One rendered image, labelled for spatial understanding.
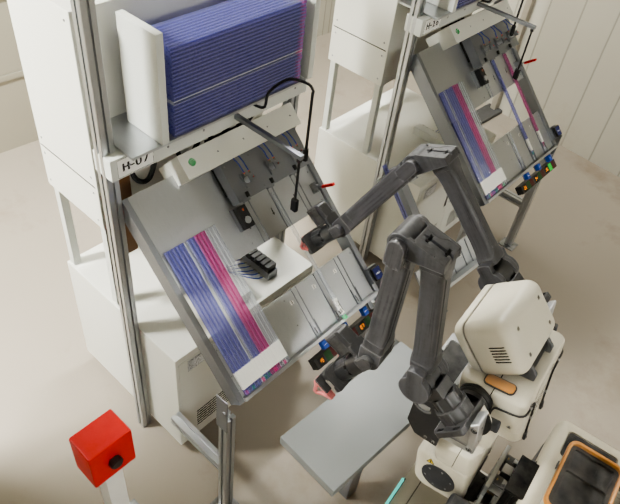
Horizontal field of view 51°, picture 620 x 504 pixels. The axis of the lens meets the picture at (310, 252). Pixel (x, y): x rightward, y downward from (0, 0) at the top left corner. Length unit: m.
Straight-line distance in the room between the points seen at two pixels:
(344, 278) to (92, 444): 0.99
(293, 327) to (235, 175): 0.54
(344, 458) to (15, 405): 1.50
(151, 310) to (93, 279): 0.27
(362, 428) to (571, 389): 1.42
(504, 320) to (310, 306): 0.88
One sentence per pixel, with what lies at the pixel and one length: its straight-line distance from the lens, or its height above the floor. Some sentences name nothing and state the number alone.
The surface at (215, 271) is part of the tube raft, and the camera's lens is 2.02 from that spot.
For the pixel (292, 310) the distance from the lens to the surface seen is 2.16.
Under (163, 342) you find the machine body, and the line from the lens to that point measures 2.31.
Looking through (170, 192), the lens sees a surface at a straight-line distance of 2.02.
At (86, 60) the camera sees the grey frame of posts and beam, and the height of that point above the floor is 1.66.
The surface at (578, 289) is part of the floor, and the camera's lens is 3.82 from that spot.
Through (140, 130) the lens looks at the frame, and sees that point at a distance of 1.90.
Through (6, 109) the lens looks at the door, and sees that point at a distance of 4.21.
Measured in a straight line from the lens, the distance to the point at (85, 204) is 2.19.
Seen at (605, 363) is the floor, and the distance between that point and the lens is 3.53.
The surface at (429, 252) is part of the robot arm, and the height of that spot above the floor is 1.62.
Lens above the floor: 2.45
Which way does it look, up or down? 44 degrees down
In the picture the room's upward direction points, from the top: 8 degrees clockwise
